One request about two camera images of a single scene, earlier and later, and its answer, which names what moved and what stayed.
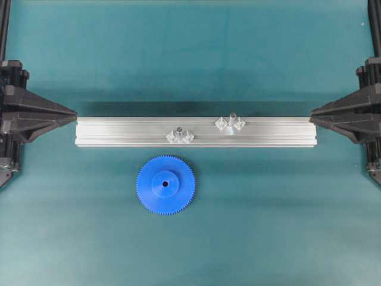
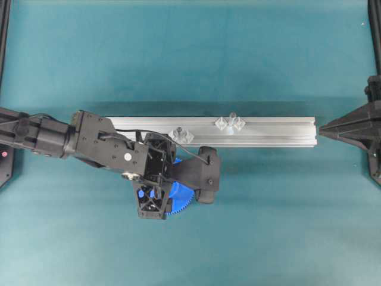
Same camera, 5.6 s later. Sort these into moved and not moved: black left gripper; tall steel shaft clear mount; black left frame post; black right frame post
Moved: black left gripper
Not moved: tall steel shaft clear mount; black right frame post; black left frame post
